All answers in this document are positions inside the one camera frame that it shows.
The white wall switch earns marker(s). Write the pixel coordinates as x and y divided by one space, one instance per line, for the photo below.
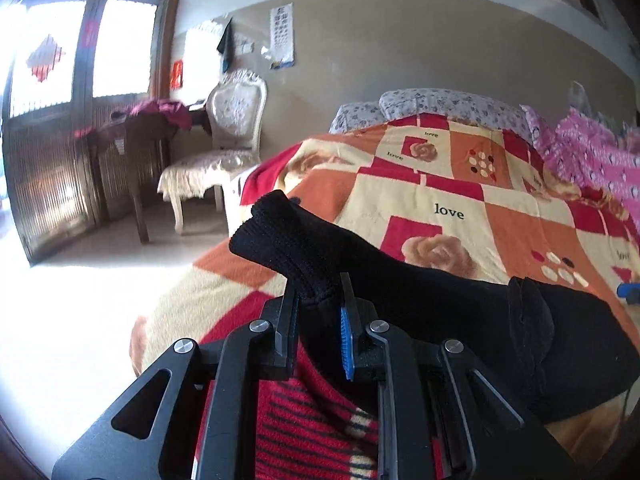
246 48

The large floral pillow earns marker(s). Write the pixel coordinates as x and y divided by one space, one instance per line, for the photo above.
450 105

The dark wooden table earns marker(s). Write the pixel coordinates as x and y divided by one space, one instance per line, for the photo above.
139 185

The small floral pillow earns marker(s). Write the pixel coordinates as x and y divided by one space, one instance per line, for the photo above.
355 117

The dark red cloth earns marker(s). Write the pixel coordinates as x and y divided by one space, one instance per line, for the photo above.
170 110

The wooden glazed door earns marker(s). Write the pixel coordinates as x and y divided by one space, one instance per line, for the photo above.
50 160

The dark hanging cloth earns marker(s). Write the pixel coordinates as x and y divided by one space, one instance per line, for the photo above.
226 45

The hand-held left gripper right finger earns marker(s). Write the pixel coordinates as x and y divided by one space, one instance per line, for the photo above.
346 345

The black pants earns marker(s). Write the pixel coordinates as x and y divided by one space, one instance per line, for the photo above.
450 300

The red paper wall sticker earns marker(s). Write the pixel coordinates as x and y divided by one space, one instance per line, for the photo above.
177 75

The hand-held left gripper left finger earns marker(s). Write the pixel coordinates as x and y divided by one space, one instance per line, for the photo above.
285 340

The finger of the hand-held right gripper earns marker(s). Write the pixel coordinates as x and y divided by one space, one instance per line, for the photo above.
630 291

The pink patterned quilt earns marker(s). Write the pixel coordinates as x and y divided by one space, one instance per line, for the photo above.
590 160

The white ornate chair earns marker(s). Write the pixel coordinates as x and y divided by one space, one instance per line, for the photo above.
235 105

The red diamond door decoration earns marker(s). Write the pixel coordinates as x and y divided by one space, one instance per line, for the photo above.
46 57

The printed patchwork blanket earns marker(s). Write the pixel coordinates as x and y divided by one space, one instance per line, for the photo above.
450 195

